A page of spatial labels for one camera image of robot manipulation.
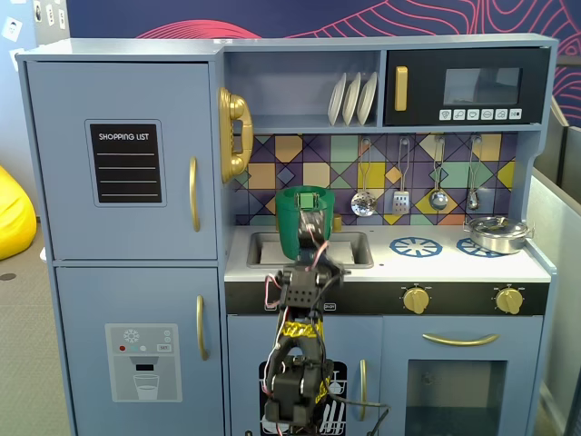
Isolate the blue oven door with window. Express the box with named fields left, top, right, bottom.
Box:
left=381, top=316, right=545, bottom=436

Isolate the black shopping list board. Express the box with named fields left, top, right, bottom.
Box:
left=84, top=119, right=168, bottom=208

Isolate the yellow bean bag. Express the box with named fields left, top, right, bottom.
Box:
left=0, top=164, right=38, bottom=263

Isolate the steel slotted skimmer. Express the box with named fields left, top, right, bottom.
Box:
left=350, top=137, right=379, bottom=219

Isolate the steel pot lid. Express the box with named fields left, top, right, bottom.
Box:
left=466, top=215, right=528, bottom=236

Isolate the blue dishwasher door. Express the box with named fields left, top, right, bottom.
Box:
left=226, top=315, right=384, bottom=436

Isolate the blue door with shopping list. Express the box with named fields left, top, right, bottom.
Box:
left=25, top=61, right=220, bottom=263

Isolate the blue toy kitchen cabinet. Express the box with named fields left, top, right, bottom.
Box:
left=15, top=34, right=559, bottom=436

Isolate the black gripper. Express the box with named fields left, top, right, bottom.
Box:
left=297, top=208, right=333, bottom=258

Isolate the gold curved door handle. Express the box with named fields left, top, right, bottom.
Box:
left=188, top=156, right=202, bottom=233
left=195, top=294, right=211, bottom=362

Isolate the black toy microwave door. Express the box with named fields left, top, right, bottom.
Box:
left=382, top=46, right=551, bottom=128

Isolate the grey toy sink basin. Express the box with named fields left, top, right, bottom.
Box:
left=246, top=230, right=375, bottom=270

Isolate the grey desk divider panel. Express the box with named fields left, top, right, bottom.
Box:
left=527, top=163, right=581, bottom=426

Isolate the gold microwave door handle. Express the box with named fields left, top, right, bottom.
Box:
left=393, top=65, right=409, bottom=113

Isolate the steel slotted spatula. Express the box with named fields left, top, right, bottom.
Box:
left=391, top=137, right=412, bottom=216

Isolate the gold toy telephone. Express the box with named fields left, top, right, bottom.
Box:
left=217, top=86, right=255, bottom=185

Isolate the blue door with dispenser print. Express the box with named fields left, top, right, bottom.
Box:
left=54, top=266, right=227, bottom=436

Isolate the steel toy pot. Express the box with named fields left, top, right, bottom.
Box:
left=462, top=222, right=534, bottom=256

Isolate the small steel spoon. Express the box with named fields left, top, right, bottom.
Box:
left=467, top=134, right=484, bottom=212

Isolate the green container with handle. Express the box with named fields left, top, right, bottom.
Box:
left=274, top=193, right=336, bottom=260

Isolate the black cable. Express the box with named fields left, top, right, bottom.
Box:
left=325, top=393, right=392, bottom=436

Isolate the steel toy ladle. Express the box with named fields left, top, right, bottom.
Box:
left=428, top=134, right=451, bottom=212

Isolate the white toy plate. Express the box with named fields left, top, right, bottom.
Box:
left=327, top=72, right=348, bottom=127
left=356, top=71, right=379, bottom=126
left=341, top=71, right=363, bottom=127

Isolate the gold oven door handle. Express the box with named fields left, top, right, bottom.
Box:
left=421, top=332, right=501, bottom=348

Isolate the gold dishwasher door handle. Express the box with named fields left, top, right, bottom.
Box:
left=359, top=359, right=369, bottom=421

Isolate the gold stove knob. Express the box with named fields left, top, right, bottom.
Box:
left=494, top=286, right=525, bottom=316
left=402, top=286, right=431, bottom=316

